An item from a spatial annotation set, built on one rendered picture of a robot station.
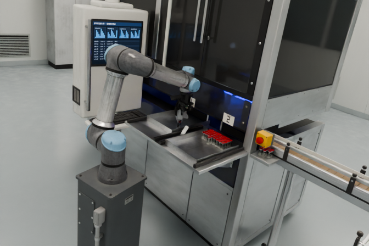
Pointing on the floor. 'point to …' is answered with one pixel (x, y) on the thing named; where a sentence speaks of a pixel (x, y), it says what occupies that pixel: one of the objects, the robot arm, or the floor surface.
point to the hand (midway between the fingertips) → (179, 119)
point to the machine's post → (260, 99)
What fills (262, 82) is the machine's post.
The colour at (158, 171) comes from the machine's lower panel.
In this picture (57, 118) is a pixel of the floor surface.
